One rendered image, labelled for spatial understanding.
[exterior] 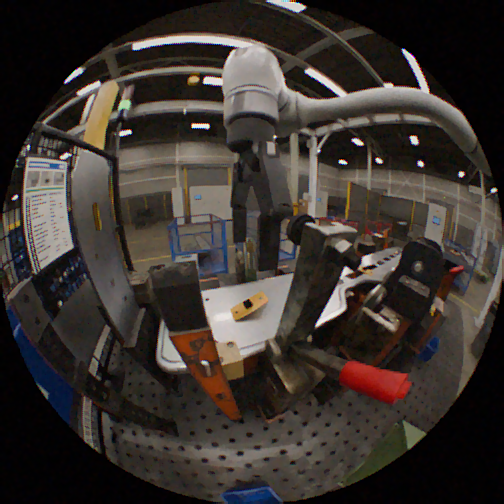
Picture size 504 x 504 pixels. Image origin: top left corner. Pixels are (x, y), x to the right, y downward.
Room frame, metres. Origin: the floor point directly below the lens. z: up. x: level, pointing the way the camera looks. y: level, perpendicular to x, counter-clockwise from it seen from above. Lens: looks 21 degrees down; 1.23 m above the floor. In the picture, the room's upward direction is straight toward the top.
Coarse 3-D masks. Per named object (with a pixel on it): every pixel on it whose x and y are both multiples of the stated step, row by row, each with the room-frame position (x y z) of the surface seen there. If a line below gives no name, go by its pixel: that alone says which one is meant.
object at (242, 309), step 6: (258, 294) 0.26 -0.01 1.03; (264, 294) 0.26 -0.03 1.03; (246, 300) 0.24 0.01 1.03; (252, 300) 0.25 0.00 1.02; (258, 300) 0.24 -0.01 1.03; (264, 300) 0.24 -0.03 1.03; (234, 306) 0.25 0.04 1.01; (240, 306) 0.24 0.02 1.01; (246, 306) 0.23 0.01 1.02; (252, 306) 0.23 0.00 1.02; (258, 306) 0.23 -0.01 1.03; (234, 312) 0.23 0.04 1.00; (240, 312) 0.23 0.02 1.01; (246, 312) 0.22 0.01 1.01; (234, 318) 0.21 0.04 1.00
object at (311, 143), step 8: (144, 112) 2.42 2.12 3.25; (168, 112) 2.66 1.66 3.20; (176, 112) 2.75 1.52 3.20; (192, 112) 2.90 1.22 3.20; (200, 112) 2.97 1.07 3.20; (208, 112) 3.02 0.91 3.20; (112, 120) 2.11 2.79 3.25; (80, 136) 1.78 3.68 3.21; (312, 136) 4.29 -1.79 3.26; (64, 144) 1.52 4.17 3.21; (312, 144) 4.23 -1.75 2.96; (320, 144) 4.08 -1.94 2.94; (312, 152) 4.31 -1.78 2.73; (312, 160) 4.31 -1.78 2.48; (312, 168) 4.31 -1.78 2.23; (312, 176) 4.30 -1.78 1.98; (312, 184) 4.30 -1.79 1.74; (312, 192) 4.28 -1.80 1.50; (312, 200) 4.28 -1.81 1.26; (312, 208) 4.29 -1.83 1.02; (312, 216) 4.30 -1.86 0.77
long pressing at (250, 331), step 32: (384, 256) 0.54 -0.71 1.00; (224, 288) 0.33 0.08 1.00; (256, 288) 0.33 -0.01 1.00; (288, 288) 0.33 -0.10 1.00; (352, 288) 0.31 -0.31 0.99; (224, 320) 0.21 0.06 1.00; (256, 320) 0.21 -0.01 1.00; (320, 320) 0.20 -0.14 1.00; (160, 352) 0.12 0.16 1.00; (256, 352) 0.14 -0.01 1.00
